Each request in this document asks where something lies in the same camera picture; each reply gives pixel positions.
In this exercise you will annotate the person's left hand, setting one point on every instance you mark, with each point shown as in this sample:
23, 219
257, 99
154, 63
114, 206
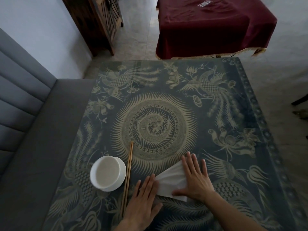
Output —
140, 206

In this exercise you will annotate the person's right hand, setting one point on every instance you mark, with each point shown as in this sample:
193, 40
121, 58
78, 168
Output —
198, 182

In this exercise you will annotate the person's right thumb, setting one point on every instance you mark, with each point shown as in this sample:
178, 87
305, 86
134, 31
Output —
180, 191

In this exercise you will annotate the person's left thumb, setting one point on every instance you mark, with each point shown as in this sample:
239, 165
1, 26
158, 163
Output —
156, 209

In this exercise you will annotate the person's right middle finger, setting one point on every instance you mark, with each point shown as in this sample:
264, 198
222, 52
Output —
191, 162

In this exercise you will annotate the person's right little finger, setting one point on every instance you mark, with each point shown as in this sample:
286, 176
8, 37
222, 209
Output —
205, 168

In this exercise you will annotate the white paper napkin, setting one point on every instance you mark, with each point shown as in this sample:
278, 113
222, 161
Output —
170, 180

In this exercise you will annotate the person's right forearm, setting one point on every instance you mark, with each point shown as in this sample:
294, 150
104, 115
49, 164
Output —
231, 214

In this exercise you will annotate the person's left forearm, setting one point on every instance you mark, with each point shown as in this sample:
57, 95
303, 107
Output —
134, 227

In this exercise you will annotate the wooden chopstick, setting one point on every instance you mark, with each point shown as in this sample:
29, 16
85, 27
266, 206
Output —
126, 176
128, 180

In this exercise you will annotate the blue gold patterned tablecloth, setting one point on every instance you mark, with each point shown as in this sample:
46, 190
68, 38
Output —
192, 105

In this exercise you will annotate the white ceramic bowl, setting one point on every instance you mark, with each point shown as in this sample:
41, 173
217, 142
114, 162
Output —
107, 173

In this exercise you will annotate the dark furniture leg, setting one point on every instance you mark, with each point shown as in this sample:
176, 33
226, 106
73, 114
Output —
300, 99

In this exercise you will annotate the dark red fringed tablecloth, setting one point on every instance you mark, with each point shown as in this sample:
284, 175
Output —
211, 28

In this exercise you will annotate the grey upholstered sofa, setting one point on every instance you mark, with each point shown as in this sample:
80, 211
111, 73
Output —
26, 141

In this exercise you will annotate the dark wooden cabinet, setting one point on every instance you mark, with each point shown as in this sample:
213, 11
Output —
98, 24

